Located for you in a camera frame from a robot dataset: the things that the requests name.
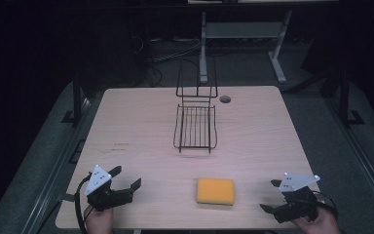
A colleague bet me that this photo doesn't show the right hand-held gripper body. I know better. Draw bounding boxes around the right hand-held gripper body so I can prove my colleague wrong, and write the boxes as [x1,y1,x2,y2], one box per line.
[272,172,321,224]

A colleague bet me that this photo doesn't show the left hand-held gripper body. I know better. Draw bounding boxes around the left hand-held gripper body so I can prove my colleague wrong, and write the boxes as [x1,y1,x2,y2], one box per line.
[84,164,133,213]

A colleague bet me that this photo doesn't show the yellow sponge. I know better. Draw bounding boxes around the yellow sponge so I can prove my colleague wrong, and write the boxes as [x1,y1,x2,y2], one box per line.
[196,176,236,207]

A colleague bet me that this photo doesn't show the black wire rack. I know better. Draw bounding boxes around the black wire rack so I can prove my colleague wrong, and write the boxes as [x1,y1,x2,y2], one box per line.
[172,58,219,155]

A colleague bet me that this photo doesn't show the person's right hand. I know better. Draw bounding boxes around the person's right hand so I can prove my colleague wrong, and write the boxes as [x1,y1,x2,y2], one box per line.
[292,206,342,234]

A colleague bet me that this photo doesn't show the person's left hand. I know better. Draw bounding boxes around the person's left hand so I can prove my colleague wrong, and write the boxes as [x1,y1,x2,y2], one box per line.
[84,206,115,234]

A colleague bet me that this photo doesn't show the grey metal stand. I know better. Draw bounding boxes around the grey metal stand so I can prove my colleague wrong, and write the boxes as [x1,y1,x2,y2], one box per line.
[199,9,294,85]

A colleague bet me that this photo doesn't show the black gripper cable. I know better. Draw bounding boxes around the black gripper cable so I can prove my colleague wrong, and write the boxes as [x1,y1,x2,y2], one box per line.
[73,175,93,234]
[313,190,339,219]

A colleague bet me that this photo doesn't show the black metal post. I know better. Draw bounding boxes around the black metal post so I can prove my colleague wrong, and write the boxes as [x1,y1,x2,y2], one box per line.
[337,69,366,129]
[60,72,85,129]

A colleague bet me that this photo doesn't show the bundle of floor cables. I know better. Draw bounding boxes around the bundle of floor cables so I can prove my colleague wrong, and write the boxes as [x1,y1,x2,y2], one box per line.
[130,34,203,88]

